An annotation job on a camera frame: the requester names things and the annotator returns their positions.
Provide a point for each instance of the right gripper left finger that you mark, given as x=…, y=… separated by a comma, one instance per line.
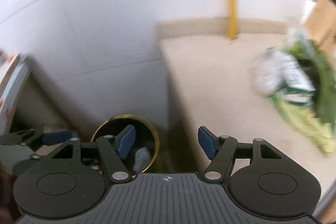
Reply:
x=112, y=150

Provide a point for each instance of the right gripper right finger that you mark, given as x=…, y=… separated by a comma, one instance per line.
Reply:
x=220, y=151

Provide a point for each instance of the pale cabbage leaf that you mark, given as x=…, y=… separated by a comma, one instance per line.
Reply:
x=303, y=120

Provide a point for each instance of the green white milk carton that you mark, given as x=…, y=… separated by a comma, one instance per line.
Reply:
x=279, y=73

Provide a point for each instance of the large dark green leaf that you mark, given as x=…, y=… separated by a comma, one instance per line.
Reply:
x=318, y=68

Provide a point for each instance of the white foam net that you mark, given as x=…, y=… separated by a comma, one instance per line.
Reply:
x=142, y=159

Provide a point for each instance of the gold rimmed trash bin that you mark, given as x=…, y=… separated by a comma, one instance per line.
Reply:
x=145, y=136

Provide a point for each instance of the wooden knife block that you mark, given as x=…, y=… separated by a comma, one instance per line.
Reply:
x=320, y=26

